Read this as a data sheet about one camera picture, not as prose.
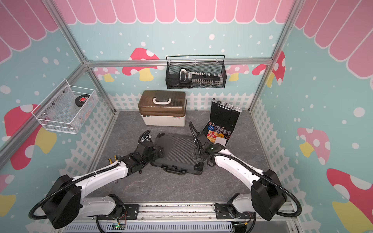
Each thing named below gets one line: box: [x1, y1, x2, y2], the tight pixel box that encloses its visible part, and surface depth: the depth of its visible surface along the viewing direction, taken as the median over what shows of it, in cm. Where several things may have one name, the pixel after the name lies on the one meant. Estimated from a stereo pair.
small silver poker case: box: [201, 97, 242, 147], surface depth 104 cm
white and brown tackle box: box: [137, 89, 187, 127], surface depth 102 cm
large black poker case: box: [149, 132, 204, 176], surface depth 87 cm
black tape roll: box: [74, 94, 91, 108], surface depth 81 cm
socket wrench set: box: [178, 67, 222, 86], surface depth 91 cm
